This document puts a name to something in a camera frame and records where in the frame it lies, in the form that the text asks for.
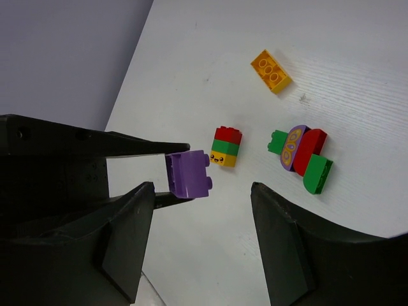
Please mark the red half-round lego brick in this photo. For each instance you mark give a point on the red half-round lego brick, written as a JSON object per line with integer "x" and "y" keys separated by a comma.
{"x": 311, "y": 143}

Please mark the green lego in small stack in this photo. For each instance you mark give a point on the green lego in small stack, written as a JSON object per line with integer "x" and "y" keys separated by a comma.
{"x": 225, "y": 147}

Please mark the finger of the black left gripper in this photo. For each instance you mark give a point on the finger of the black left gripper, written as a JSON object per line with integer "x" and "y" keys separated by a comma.
{"x": 133, "y": 146}
{"x": 167, "y": 199}

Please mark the purple butterfly lego brick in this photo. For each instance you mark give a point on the purple butterfly lego brick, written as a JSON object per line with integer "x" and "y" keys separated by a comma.
{"x": 291, "y": 146}

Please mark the red lego atop small stack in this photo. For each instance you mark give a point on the red lego atop small stack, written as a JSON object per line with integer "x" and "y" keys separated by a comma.
{"x": 230, "y": 135}

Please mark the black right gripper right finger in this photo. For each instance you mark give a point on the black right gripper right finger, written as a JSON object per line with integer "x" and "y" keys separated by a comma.
{"x": 309, "y": 260}

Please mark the purple square lego brick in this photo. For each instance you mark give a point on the purple square lego brick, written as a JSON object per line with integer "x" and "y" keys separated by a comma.
{"x": 187, "y": 174}

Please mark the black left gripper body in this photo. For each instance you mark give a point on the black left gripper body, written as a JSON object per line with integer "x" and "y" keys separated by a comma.
{"x": 43, "y": 176}

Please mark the green half-round lego brick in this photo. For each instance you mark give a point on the green half-round lego brick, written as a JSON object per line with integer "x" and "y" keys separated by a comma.
{"x": 277, "y": 142}

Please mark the green lego brick in cluster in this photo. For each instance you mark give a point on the green lego brick in cluster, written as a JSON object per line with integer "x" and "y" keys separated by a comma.
{"x": 316, "y": 173}

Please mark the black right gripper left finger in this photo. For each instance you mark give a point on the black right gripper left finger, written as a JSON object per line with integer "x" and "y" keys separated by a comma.
{"x": 94, "y": 260}

